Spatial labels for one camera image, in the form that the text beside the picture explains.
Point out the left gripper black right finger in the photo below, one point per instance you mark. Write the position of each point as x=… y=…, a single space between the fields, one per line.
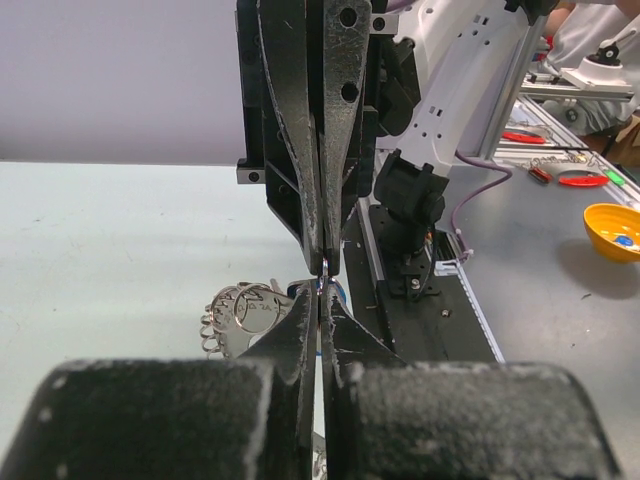
x=386 y=418

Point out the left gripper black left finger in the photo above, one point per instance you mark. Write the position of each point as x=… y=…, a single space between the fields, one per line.
x=247 y=418

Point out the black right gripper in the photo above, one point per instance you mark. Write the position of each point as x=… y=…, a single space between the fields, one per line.
x=312 y=73

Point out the silver disc keyring organiser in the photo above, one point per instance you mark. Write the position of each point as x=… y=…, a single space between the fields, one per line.
x=239 y=315

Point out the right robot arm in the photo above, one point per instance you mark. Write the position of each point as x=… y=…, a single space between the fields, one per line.
x=443 y=57

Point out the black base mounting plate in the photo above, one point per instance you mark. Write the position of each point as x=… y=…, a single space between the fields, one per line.
x=412 y=312

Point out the person in background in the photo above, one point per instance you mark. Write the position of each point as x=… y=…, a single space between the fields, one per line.
x=598 y=44

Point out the white device on bench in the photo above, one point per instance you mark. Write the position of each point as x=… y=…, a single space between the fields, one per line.
x=601 y=71

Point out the yellow bowl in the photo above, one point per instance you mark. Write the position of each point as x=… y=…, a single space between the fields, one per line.
x=613 y=231

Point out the white slotted cable duct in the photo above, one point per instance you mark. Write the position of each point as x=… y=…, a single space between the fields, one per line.
x=454 y=268

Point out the red tool handles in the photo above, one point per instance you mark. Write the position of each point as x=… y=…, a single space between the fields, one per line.
x=576 y=167

